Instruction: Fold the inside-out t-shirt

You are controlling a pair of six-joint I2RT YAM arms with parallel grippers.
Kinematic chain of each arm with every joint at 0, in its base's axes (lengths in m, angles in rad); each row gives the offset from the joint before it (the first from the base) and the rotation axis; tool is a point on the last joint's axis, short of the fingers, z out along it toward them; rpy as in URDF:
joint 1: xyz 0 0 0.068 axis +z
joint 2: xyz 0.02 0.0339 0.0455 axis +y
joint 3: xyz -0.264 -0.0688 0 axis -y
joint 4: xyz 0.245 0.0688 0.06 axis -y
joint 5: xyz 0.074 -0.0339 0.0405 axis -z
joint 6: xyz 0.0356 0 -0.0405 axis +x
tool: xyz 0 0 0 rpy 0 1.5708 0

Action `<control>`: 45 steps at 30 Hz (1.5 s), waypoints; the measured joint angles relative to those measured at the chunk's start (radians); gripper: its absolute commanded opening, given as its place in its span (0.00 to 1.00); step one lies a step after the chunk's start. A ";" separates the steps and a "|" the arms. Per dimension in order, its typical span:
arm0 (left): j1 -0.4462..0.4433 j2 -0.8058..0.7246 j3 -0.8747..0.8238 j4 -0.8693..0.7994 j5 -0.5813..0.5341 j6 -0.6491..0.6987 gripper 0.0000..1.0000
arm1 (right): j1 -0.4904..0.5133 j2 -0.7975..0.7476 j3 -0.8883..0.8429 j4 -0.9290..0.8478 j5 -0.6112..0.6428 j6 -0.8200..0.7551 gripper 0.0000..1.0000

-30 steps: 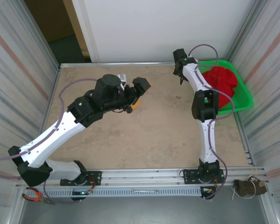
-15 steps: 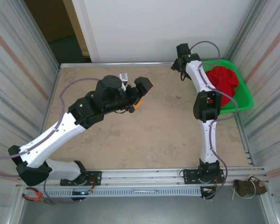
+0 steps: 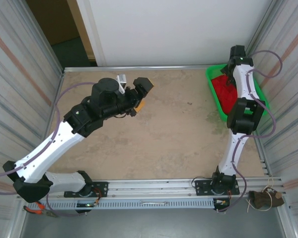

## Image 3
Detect green plastic mesh basket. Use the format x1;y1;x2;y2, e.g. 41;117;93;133
205;63;271;122

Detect aluminium mounting rail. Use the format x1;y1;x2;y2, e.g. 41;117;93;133
16;176;287;199

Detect beige twine string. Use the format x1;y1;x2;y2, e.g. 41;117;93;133
246;178;275;212

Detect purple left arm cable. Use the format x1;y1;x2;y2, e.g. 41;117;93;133
0;81;98;218

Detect aluminium table frame bar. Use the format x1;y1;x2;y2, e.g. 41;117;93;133
63;64;229;73

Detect orange-handled pliers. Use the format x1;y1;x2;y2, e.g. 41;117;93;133
23;200;59;219

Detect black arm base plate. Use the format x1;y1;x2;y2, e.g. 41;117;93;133
64;181;109;198
195;179;240;196

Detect red t-shirt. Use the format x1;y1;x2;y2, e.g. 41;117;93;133
211;74;239;115

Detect grey slotted cable duct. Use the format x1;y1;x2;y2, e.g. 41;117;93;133
43;199;216;211

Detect brown board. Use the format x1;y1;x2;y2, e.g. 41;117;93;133
26;0;80;47

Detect small black controller board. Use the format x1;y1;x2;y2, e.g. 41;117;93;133
213;198;231;213
75;201;100;214

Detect brown cloth pouch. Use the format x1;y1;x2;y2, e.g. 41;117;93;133
248;187;285;211

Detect beige door frame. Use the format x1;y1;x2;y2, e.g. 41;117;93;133
66;0;98;60

